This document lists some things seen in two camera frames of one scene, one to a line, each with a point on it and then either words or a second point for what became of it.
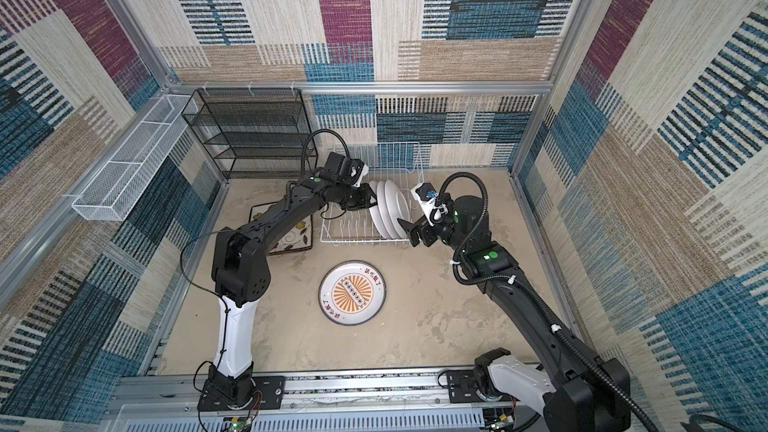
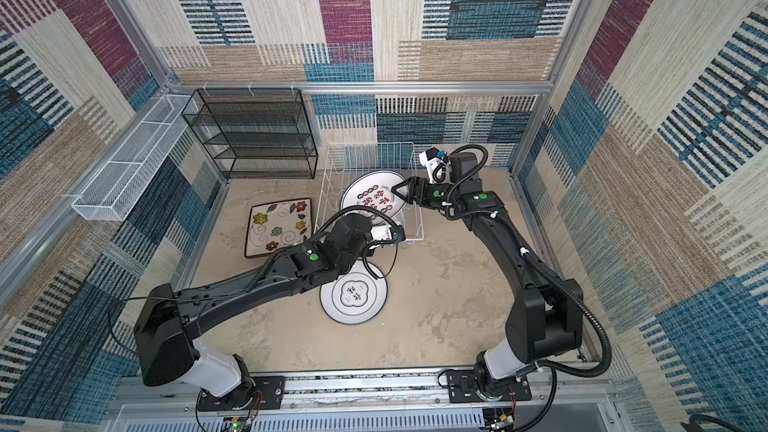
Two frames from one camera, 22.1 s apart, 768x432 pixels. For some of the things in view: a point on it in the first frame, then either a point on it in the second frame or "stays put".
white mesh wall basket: (113, 191) stays put
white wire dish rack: (401, 162) stays put
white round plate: (374, 212) -> (355, 296)
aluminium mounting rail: (170, 402) stays put
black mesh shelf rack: (254, 133) stays put
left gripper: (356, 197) -> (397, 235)
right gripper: (424, 229) -> (415, 184)
